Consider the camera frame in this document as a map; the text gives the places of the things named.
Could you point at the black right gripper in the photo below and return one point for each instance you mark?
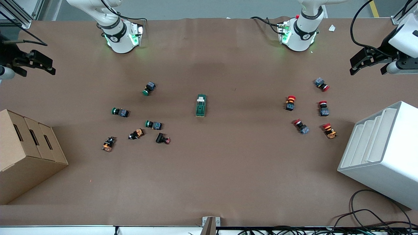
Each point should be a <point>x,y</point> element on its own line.
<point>9,54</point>

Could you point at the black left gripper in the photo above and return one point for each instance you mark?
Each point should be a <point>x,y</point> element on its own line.
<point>387,48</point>

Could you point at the green load switch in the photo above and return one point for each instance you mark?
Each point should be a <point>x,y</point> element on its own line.
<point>201,106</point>

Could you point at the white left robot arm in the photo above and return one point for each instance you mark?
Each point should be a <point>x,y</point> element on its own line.
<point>303,32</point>

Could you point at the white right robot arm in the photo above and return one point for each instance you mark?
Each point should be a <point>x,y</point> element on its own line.
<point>119,36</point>

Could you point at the white paper scrap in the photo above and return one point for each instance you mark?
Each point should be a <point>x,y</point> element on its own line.
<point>332,28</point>

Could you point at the red mushroom button orange block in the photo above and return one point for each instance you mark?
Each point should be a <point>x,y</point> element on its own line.
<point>330,132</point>

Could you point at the brown cardboard box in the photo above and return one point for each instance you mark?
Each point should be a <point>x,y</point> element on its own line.
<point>26,169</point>

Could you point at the white tiered storage rack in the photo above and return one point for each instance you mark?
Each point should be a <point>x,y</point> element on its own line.
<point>392,163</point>

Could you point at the brown paper table cover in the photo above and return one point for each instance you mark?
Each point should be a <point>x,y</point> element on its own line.
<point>228,169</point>

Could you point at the red mushroom button switch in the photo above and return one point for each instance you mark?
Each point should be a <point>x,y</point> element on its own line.
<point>290,104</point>
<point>320,83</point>
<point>303,128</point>
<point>324,111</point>

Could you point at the aluminium frame profile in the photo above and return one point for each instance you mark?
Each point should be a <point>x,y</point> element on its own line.
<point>401,14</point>
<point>19,14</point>

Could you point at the green push button switch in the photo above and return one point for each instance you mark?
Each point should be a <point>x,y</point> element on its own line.
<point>122,113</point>
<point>156,125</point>
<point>150,86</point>

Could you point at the black orange button switch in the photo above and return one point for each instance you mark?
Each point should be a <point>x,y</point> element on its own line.
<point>107,145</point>
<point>137,133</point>

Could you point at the black button switch red block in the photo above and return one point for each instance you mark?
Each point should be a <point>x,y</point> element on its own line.
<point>160,138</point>

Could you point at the white table edge rail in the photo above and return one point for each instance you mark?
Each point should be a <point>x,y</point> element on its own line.
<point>65,230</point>

